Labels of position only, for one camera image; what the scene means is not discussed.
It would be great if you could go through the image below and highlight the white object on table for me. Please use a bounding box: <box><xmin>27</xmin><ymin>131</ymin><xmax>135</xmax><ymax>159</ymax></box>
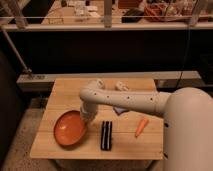
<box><xmin>115</xmin><ymin>81</ymin><xmax>129</xmax><ymax>91</ymax></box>

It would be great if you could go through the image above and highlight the orange toy carrot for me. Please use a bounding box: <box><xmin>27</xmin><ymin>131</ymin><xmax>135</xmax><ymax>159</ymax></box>
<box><xmin>135</xmin><ymin>118</ymin><xmax>149</xmax><ymax>137</ymax></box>

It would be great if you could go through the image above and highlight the diagonal metal pole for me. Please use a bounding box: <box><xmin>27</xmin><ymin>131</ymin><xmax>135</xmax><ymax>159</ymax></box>
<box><xmin>1</xmin><ymin>26</ymin><xmax>33</xmax><ymax>77</ymax></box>

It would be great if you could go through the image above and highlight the orange ceramic bowl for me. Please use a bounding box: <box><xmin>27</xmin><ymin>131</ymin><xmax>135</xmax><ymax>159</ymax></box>
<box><xmin>54</xmin><ymin>110</ymin><xmax>86</xmax><ymax>146</ymax></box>

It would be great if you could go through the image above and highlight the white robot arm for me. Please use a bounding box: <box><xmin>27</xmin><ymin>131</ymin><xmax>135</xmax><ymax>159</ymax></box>
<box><xmin>79</xmin><ymin>80</ymin><xmax>213</xmax><ymax>171</ymax></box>

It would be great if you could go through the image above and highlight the wooden table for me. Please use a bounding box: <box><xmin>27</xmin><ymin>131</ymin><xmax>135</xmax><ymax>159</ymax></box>
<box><xmin>30</xmin><ymin>78</ymin><xmax>163</xmax><ymax>160</ymax></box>

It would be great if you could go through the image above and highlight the blue cloth piece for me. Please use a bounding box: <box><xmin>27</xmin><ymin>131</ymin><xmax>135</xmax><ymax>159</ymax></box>
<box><xmin>113</xmin><ymin>107</ymin><xmax>129</xmax><ymax>116</ymax></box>

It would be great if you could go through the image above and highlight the black white striped block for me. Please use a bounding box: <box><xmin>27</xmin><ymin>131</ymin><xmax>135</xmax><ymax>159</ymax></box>
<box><xmin>100</xmin><ymin>121</ymin><xmax>112</xmax><ymax>151</ymax></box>

